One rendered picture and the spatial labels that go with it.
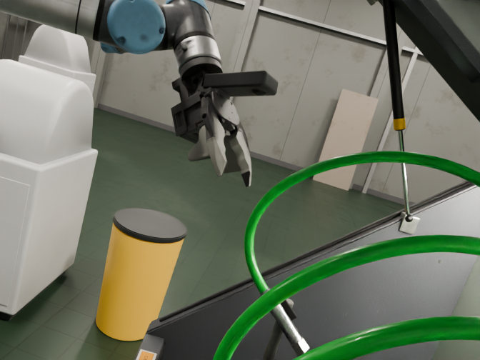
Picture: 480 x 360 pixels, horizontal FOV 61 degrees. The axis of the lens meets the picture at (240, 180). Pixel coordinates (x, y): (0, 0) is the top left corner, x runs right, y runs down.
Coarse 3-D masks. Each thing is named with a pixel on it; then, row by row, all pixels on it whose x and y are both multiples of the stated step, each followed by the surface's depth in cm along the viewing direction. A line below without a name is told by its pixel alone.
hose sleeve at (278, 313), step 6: (270, 288) 57; (276, 306) 56; (276, 312) 56; (282, 312) 56; (276, 318) 56; (282, 318) 56; (288, 318) 56; (282, 324) 56; (288, 324) 56; (282, 330) 56; (288, 330) 55; (294, 330) 56; (288, 336) 55; (294, 336) 55; (300, 336) 56; (294, 342) 55
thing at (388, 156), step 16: (336, 160) 51; (352, 160) 50; (368, 160) 50; (384, 160) 49; (400, 160) 48; (416, 160) 47; (432, 160) 46; (448, 160) 46; (288, 176) 54; (304, 176) 53; (464, 176) 45; (272, 192) 55; (256, 208) 56; (256, 224) 57; (256, 272) 57
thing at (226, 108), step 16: (192, 64) 66; (208, 64) 66; (176, 80) 69; (192, 80) 68; (192, 96) 64; (224, 96) 66; (176, 112) 65; (192, 112) 64; (224, 112) 63; (176, 128) 65; (192, 128) 63; (224, 128) 65
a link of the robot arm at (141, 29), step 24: (0, 0) 51; (24, 0) 51; (48, 0) 51; (72, 0) 52; (96, 0) 53; (120, 0) 52; (144, 0) 53; (48, 24) 54; (72, 24) 54; (96, 24) 54; (120, 24) 53; (144, 24) 54; (120, 48) 58; (144, 48) 55
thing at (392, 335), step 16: (416, 320) 25; (432, 320) 25; (448, 320) 25; (464, 320) 25; (352, 336) 26; (368, 336) 25; (384, 336) 25; (400, 336) 25; (416, 336) 25; (432, 336) 25; (448, 336) 25; (464, 336) 25; (320, 352) 26; (336, 352) 25; (352, 352) 25; (368, 352) 25
